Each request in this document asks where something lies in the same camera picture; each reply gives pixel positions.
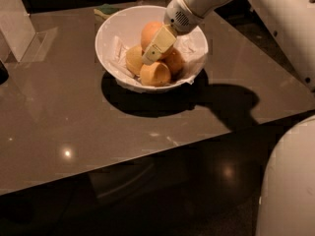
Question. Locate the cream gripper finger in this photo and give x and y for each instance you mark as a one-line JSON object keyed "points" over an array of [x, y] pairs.
{"points": [[159, 46]]}

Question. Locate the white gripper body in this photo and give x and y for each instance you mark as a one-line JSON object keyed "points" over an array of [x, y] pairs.
{"points": [[178, 18]]}

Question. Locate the orange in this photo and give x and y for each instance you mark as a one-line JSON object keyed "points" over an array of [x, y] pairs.
{"points": [[155, 75], [149, 33], [133, 59], [174, 62]]}

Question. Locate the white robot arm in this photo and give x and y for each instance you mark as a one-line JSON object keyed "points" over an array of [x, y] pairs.
{"points": [[290, 22]]}

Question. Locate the white robot base shell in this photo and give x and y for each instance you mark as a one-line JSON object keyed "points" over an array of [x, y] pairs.
{"points": [[287, 201]]}

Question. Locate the white bowl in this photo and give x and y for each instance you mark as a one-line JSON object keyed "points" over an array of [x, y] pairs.
{"points": [[126, 21]]}

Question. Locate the white paper liner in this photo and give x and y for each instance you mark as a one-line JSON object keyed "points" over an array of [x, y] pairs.
{"points": [[193, 48]]}

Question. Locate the green yellow sponge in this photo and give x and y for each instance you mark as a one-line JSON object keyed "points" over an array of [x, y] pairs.
{"points": [[105, 11]]}

